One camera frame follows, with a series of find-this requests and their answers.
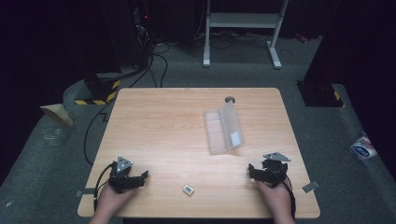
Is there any black box with yellow mark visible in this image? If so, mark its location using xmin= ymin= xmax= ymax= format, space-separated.
xmin=296 ymin=80 xmax=346 ymax=108

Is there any person's right hand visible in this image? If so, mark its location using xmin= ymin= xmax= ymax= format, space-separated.
xmin=255 ymin=178 xmax=293 ymax=219

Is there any grey tape strip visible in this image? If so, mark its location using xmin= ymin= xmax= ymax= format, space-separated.
xmin=301 ymin=180 xmax=321 ymax=194
xmin=75 ymin=188 xmax=96 ymax=198

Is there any black floor cable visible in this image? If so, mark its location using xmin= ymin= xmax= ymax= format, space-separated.
xmin=152 ymin=43 xmax=172 ymax=89
xmin=82 ymin=46 xmax=156 ymax=166

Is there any white blue tissue packet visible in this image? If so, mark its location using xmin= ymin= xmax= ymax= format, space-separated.
xmin=349 ymin=133 xmax=379 ymax=161

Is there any clear plastic case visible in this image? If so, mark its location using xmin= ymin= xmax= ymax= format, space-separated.
xmin=203 ymin=102 xmax=246 ymax=156

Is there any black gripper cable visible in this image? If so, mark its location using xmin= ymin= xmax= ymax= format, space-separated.
xmin=281 ymin=173 xmax=297 ymax=219
xmin=92 ymin=162 xmax=114 ymax=213

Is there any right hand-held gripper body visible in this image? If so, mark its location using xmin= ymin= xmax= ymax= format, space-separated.
xmin=260 ymin=151 xmax=292 ymax=189

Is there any yellow black striped base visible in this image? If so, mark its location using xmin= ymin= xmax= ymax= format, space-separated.
xmin=74 ymin=72 xmax=122 ymax=106

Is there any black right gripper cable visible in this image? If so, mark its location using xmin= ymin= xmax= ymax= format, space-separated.
xmin=281 ymin=173 xmax=297 ymax=219

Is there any black computer tower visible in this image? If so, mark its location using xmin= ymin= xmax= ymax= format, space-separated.
xmin=101 ymin=0 xmax=151 ymax=71

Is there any beige cardboard piece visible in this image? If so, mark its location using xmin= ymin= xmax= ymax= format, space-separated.
xmin=39 ymin=103 xmax=75 ymax=127

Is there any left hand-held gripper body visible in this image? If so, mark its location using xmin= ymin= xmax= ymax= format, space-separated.
xmin=107 ymin=155 xmax=140 ymax=194

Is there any person's left hand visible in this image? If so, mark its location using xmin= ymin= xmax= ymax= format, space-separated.
xmin=96 ymin=183 xmax=139 ymax=219

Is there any white metal stand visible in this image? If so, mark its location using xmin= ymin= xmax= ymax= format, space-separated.
xmin=202 ymin=0 xmax=290 ymax=70

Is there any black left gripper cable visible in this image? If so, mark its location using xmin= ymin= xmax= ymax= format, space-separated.
xmin=92 ymin=162 xmax=114 ymax=213

